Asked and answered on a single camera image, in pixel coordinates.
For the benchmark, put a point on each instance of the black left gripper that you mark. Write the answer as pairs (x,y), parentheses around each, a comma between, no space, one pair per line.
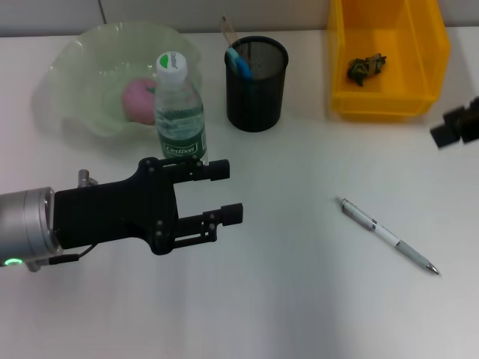
(112,213)

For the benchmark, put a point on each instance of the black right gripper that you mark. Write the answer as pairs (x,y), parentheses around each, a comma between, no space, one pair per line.
(473,119)

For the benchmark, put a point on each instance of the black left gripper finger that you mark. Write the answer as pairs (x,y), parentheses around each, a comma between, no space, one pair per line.
(232,215)

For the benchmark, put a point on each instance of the clear green-label water bottle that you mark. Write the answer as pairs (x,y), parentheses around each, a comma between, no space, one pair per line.
(179,123)

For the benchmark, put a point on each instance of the green plastic wrapper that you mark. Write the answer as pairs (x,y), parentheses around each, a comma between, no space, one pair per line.
(365,69)

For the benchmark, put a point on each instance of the blue scissors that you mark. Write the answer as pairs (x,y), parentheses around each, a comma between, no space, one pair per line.
(241,67)

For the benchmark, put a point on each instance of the pink peach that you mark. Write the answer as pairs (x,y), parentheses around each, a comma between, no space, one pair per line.
(136,99)

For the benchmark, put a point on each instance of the white grey pen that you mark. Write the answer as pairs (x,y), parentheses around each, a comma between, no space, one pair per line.
(411,256)

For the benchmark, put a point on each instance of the transparent plastic ruler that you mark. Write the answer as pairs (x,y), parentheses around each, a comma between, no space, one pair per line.
(228,31)

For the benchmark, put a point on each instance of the black mesh pen cup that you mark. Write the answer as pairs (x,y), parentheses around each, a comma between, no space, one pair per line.
(262,108)

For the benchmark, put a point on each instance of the pale green glass fruit plate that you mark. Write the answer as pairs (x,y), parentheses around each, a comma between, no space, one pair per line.
(93,48)

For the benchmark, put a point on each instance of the yellow plastic bin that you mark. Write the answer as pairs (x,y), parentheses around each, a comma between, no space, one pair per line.
(411,56)

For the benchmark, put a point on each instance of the left gripper silver connector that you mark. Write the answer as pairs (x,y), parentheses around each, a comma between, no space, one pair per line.
(85,177)

